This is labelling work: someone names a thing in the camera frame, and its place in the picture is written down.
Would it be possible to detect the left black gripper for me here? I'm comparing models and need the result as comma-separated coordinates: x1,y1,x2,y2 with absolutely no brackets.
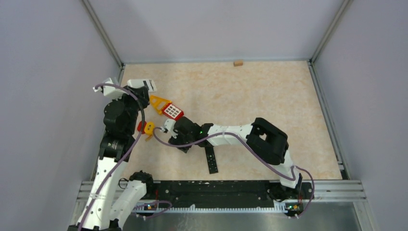
113,85,150,135

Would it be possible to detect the white red remote control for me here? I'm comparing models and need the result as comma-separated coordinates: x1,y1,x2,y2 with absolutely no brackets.
127,79,157,93

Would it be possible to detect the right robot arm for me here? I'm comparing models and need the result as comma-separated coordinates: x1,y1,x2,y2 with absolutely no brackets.
164,116,303,201

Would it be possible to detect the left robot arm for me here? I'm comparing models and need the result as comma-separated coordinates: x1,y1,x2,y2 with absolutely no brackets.
68,84,154,231

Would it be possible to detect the black remote control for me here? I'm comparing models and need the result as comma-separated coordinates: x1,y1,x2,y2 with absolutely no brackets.
204,147,218,174

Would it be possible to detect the red yellow toy piece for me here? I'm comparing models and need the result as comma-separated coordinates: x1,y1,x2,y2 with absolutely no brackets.
137,121,155,136

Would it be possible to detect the red yellow toy phone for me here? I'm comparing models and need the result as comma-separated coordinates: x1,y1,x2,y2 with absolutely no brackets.
150,95,184,121

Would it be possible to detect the small wooden block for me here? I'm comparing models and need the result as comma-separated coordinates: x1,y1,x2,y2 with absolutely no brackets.
233,60,243,67

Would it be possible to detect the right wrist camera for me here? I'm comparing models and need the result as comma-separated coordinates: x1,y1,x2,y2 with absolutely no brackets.
161,119,176,133

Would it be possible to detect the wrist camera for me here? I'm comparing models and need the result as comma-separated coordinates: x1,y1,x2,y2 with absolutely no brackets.
93,78,125,100
161,119,176,133

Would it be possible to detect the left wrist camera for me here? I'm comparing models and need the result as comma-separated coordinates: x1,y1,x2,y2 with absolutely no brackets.
93,78,125,100

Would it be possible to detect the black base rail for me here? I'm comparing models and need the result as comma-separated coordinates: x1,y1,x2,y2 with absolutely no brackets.
143,180,313,208

